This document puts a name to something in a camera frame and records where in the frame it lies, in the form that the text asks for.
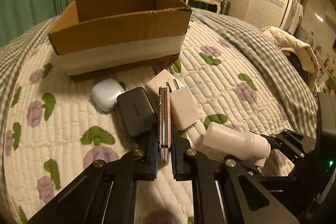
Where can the white square charger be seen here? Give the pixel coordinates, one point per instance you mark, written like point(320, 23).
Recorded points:
point(162, 79)

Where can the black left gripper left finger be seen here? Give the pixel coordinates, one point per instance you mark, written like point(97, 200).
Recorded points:
point(105, 192)

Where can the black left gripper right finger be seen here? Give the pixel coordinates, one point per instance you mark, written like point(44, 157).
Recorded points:
point(225, 192)

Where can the light blue earbuds case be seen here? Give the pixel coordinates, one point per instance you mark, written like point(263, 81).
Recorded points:
point(105, 94)

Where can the white puffy jacket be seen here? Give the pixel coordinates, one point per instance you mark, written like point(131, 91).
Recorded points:
point(288, 42)

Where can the dark grey UGREEN charger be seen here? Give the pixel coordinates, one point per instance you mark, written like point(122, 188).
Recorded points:
point(137, 112)

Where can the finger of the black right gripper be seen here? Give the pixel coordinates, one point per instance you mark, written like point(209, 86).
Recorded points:
point(293, 145)
point(279, 175)

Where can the brown cardboard box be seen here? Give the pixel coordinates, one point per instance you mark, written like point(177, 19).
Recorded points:
point(93, 38)

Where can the white plug charger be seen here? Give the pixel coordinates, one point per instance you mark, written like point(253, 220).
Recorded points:
point(183, 106)

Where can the white plastic bottle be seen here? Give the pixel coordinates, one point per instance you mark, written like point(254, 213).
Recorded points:
point(242, 145)

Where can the grey checkered bed sheet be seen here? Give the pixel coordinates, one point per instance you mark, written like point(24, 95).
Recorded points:
point(280, 75)

